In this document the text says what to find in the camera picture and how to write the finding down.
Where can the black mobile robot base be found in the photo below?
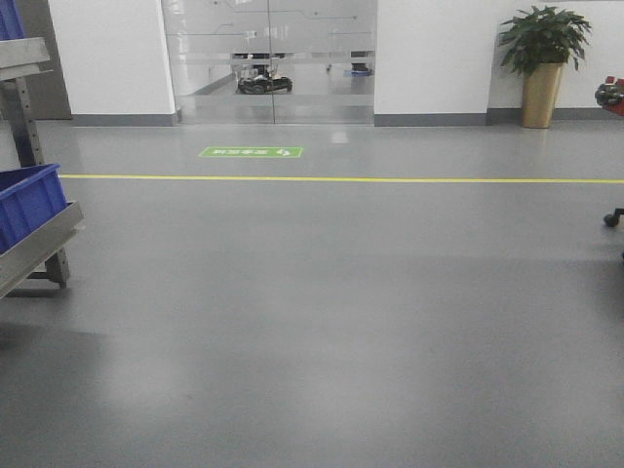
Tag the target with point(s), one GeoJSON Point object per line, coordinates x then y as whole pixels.
{"type": "Point", "coordinates": [260, 84]}

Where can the stainless steel shelf rack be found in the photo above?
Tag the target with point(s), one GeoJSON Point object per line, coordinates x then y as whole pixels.
{"type": "Point", "coordinates": [41, 254]}

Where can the green floor sign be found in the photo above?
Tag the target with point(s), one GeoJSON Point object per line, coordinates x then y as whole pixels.
{"type": "Point", "coordinates": [278, 152]}

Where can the glass double door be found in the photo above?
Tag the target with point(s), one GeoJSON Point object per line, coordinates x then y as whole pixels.
{"type": "Point", "coordinates": [327, 48]}

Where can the gold plant pot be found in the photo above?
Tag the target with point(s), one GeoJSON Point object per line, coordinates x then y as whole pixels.
{"type": "Point", "coordinates": [540, 92]}

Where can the dark blue bin on rack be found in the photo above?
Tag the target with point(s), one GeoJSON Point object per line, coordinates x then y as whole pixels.
{"type": "Point", "coordinates": [29, 198]}

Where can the green potted plant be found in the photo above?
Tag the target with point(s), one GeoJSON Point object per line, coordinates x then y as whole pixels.
{"type": "Point", "coordinates": [543, 35]}

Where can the red black cart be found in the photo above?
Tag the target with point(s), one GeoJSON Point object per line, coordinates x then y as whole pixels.
{"type": "Point", "coordinates": [609, 96]}

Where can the dark blue bin top rack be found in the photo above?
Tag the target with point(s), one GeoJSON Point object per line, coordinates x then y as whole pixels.
{"type": "Point", "coordinates": [11, 27]}

